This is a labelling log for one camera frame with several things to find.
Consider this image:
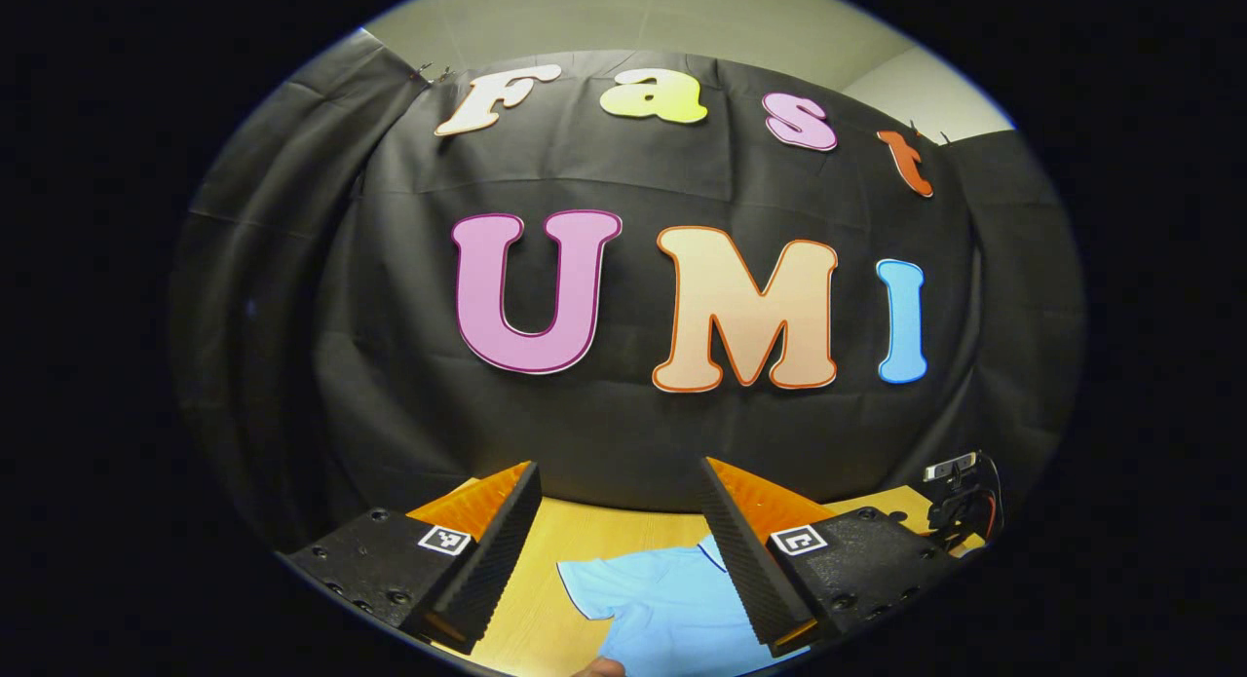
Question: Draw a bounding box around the black backdrop cloth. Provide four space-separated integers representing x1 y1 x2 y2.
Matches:
170 29 1087 551

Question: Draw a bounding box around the light blue polo T-shirt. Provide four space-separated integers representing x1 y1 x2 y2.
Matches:
557 533 810 677

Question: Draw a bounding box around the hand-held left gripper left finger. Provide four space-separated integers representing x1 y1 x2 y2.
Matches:
278 460 543 656

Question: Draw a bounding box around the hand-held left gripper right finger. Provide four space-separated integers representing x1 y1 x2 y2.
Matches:
697 456 965 658

